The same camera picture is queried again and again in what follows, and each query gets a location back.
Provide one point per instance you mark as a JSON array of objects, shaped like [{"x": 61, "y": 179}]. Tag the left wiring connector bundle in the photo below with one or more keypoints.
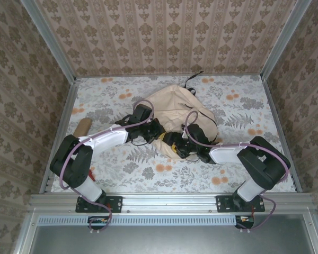
[{"x": 99, "y": 221}]

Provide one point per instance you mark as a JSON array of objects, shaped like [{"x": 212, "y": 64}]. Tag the right aluminium frame post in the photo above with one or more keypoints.
[{"x": 283, "y": 39}]

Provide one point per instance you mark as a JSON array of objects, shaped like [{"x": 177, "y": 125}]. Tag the beige backpack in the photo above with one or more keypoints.
[{"x": 175, "y": 105}]

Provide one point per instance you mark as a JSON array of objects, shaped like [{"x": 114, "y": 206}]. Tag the left aluminium frame post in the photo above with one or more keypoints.
[{"x": 49, "y": 39}]

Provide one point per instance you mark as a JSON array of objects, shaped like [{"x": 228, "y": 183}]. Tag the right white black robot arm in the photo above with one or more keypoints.
[{"x": 265, "y": 164}]

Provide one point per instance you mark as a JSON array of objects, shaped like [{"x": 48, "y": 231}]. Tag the right wiring connector bundle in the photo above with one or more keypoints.
[{"x": 245, "y": 221}]

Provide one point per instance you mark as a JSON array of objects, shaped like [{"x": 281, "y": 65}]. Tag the wiring connector bundle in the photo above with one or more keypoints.
[
  {"x": 99, "y": 221},
  {"x": 245, "y": 221}
]

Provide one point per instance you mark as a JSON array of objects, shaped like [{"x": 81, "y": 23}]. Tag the right aluminium side rail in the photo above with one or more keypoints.
[{"x": 277, "y": 119}]

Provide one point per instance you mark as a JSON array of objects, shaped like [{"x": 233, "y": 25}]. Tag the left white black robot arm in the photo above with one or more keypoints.
[{"x": 108, "y": 139}]

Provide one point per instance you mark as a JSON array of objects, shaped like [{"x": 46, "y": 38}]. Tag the left aluminium side rail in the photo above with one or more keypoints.
[{"x": 59, "y": 132}]

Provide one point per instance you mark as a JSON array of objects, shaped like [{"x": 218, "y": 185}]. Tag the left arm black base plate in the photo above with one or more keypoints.
[{"x": 116, "y": 203}]

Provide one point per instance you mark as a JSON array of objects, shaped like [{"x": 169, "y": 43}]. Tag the grey metal panel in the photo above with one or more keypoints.
[{"x": 175, "y": 240}]

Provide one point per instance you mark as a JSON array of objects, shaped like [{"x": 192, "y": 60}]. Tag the floral tablecloth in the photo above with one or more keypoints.
[{"x": 148, "y": 180}]

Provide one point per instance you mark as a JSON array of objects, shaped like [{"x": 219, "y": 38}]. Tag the red case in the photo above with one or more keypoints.
[{"x": 91, "y": 176}]

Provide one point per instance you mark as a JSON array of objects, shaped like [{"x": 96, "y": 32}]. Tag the aluminium side rail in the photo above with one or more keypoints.
[
  {"x": 277, "y": 119},
  {"x": 59, "y": 132}
]

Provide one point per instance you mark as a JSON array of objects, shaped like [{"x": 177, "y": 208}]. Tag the aluminium frame post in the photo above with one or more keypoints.
[
  {"x": 49, "y": 39},
  {"x": 283, "y": 39}
]

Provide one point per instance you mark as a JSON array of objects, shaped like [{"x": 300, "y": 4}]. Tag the aluminium front rail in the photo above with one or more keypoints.
[{"x": 169, "y": 202}]

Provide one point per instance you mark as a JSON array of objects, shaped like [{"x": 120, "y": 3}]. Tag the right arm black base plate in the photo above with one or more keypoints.
[{"x": 222, "y": 203}]

